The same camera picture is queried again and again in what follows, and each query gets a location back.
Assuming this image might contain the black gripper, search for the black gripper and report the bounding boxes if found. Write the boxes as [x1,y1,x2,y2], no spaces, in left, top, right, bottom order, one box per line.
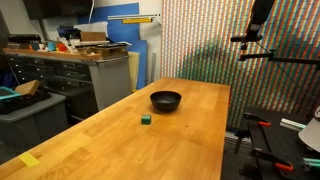
[245,0,276,36]

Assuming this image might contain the green block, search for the green block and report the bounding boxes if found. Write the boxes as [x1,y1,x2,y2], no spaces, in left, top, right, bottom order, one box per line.
[140,114,153,126]

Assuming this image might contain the black bowl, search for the black bowl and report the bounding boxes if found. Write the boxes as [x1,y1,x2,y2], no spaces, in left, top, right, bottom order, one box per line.
[149,90,183,113]

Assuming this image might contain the silver aluminium extrusion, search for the silver aluminium extrusion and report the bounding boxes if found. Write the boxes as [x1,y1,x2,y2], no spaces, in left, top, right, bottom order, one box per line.
[279,117,307,132]

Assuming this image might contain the yellow spirit level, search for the yellow spirit level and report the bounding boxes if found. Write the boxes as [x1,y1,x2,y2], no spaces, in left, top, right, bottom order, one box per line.
[121,17,154,25]

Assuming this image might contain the black perforated breadboard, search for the black perforated breadboard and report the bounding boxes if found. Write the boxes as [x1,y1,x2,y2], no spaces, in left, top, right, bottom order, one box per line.
[244,106,320,180]

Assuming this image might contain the blue board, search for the blue board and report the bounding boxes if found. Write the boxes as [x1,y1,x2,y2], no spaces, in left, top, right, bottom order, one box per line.
[77,2,148,90]

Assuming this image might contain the beige foam board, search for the beige foam board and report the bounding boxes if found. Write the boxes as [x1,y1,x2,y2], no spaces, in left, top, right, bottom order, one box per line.
[128,51,141,91]

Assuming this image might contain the teal aluminium extrusion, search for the teal aluminium extrusion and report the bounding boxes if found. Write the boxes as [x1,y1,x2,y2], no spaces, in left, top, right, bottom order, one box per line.
[302,157,320,169]

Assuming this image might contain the perforated grey metal cabinet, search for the perforated grey metal cabinet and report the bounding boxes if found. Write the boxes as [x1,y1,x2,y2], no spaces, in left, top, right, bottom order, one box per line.
[87,54,133,112]

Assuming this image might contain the flat cardboard box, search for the flat cardboard box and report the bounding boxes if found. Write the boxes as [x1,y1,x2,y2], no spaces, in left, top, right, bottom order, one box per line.
[79,31,108,43]

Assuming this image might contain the wooden bench top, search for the wooden bench top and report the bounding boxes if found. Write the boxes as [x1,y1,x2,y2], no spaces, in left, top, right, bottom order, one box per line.
[2,47,103,62]

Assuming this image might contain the dark drawer cabinet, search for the dark drawer cabinet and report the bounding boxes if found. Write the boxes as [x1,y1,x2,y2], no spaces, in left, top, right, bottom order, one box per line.
[6,54,93,112]

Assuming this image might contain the black sensor bar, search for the black sensor bar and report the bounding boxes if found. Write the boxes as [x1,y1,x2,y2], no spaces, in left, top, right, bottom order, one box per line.
[6,33,43,45]

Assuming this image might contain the brown cardboard box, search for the brown cardboard box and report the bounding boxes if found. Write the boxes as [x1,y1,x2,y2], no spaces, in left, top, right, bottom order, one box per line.
[14,79,42,97]

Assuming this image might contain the grey storage bin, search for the grey storage bin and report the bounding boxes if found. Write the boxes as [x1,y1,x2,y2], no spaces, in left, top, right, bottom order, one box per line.
[0,92,68,149]

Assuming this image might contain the teal tray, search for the teal tray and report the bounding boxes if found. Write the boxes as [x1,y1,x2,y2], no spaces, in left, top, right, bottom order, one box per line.
[0,85,23,101]

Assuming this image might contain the yellow sticky note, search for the yellow sticky note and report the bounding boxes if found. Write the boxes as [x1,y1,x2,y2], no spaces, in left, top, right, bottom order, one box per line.
[18,152,41,168]

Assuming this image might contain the black bar camera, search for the black bar camera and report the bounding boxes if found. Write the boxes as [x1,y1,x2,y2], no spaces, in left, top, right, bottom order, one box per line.
[230,34,265,44]

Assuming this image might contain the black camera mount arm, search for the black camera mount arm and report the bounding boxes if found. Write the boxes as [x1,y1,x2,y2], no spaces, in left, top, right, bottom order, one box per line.
[237,48,320,70]

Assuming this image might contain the orange handled black clamp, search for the orange handled black clamp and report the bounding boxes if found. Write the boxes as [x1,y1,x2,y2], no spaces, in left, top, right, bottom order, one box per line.
[242,112,272,128]
[250,147,295,173]

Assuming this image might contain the silver metal rail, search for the silver metal rail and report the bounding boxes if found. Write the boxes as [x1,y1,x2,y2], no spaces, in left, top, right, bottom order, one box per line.
[107,13,161,21]

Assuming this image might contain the dark wall screen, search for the dark wall screen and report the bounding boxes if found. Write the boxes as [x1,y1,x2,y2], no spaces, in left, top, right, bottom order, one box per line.
[22,0,95,21]

